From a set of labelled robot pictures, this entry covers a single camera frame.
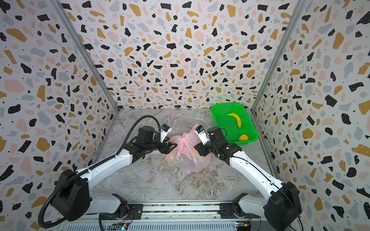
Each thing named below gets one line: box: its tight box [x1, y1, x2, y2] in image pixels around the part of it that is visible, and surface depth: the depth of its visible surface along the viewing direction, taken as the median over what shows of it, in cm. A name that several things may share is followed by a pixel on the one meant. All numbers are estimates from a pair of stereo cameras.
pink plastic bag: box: [165, 124, 212, 173], surface depth 87 cm
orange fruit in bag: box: [165, 150, 175, 164], surface depth 87 cm
